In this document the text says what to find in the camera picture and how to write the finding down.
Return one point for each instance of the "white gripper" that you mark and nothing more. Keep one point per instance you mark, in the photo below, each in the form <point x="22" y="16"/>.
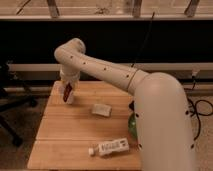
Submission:
<point x="71" y="79"/>

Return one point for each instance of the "red pepper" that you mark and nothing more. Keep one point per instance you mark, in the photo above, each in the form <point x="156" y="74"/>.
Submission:
<point x="68" y="90"/>

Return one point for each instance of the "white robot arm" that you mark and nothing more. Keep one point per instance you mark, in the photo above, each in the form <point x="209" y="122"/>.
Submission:
<point x="164" y="129"/>

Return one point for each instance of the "black office chair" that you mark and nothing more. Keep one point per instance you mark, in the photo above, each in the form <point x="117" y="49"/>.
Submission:
<point x="6" y="76"/>

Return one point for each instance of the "black rectangular object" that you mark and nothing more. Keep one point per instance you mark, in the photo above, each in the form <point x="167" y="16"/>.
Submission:
<point x="131" y="105"/>

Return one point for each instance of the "green bowl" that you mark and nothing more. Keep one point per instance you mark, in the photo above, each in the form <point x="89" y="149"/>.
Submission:
<point x="132" y="126"/>

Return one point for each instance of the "white tube with cap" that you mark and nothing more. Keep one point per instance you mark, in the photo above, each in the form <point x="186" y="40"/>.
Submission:
<point x="109" y="147"/>

